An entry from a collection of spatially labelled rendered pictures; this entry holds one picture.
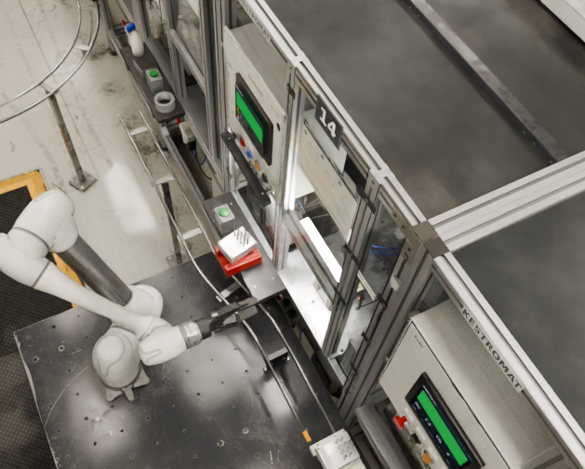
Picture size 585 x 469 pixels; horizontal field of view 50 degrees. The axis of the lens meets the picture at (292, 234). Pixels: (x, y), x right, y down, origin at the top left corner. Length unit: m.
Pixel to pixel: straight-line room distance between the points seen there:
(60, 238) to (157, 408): 0.83
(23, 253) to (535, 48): 1.64
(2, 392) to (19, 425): 0.20
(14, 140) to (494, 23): 3.22
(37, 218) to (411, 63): 1.24
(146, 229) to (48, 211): 1.69
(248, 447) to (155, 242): 1.59
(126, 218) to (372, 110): 2.47
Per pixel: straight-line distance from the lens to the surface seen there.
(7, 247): 2.11
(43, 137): 4.36
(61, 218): 2.17
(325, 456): 2.31
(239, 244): 2.50
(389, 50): 1.79
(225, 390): 2.61
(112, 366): 2.44
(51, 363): 2.77
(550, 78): 1.86
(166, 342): 2.17
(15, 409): 3.48
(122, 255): 3.72
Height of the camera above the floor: 3.17
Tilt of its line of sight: 58 degrees down
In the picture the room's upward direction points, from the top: 7 degrees clockwise
